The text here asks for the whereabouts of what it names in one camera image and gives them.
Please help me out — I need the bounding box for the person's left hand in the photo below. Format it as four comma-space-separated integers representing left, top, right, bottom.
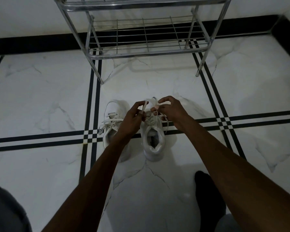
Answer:
113, 101, 149, 145

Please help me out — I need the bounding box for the person's right hand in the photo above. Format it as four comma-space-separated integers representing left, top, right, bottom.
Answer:
150, 96, 191, 132

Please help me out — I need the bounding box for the white sneaker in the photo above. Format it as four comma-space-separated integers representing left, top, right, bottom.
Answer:
140, 96, 169, 162
98, 100, 132, 162

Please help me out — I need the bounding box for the silver metal shoe rack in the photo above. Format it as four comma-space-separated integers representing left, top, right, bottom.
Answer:
53, 0, 232, 84

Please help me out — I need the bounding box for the person's left forearm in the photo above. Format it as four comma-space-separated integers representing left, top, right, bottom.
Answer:
42, 139, 133, 232

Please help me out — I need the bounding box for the person's right forearm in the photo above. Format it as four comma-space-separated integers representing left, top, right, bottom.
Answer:
179, 118, 290, 232

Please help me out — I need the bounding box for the black sock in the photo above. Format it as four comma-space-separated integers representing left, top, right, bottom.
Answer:
194, 170, 227, 232

